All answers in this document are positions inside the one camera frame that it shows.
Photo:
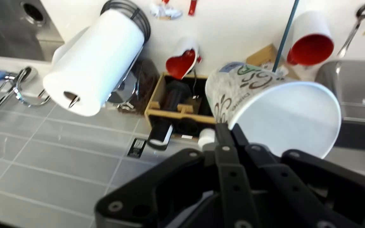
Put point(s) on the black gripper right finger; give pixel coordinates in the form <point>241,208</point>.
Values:
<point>317,190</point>

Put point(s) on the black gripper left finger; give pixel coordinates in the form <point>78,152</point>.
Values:
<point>228,185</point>

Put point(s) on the printed white paper cup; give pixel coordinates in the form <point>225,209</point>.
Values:
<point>291,118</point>

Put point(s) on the small white cup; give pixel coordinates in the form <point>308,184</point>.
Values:
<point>206,137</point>

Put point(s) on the wooden countertop organizer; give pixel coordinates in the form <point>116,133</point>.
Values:
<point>177,111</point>

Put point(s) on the black QR code sign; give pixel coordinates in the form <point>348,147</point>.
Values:
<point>137,147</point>

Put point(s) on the stainless steel canister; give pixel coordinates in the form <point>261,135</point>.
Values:
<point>355,84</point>

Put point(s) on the broken white red mug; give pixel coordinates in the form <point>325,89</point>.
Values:
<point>182,61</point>

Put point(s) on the white mug red inside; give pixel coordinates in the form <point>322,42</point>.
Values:
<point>310,40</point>

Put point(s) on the metal spoon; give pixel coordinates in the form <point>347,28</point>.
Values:
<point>353,32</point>

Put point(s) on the small red mug shard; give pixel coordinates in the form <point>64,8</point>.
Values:
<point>191,8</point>

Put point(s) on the white paper towel roll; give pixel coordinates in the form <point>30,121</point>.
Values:
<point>94,64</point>

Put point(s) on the crumpled silver wrapper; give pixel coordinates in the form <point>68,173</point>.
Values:
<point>165,11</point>

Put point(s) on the chrome faucet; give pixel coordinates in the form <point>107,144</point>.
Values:
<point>18,84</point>

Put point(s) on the stainless steel sink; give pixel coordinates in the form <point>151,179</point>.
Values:
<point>5,26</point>

